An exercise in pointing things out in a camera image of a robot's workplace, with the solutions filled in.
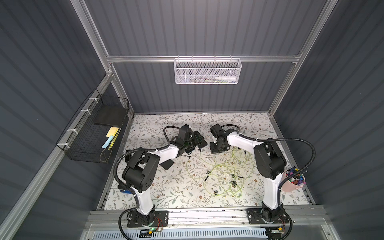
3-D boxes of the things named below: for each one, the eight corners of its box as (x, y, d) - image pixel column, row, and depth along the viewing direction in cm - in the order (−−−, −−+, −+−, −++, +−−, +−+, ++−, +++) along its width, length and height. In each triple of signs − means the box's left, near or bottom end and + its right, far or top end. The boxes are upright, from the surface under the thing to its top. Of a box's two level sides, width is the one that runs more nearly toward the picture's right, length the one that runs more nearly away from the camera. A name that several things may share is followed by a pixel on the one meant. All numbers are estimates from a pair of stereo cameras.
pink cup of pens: (278, 191, 84) (291, 182, 72) (278, 176, 89) (290, 165, 78) (293, 195, 82) (308, 187, 71) (291, 180, 88) (306, 170, 76)
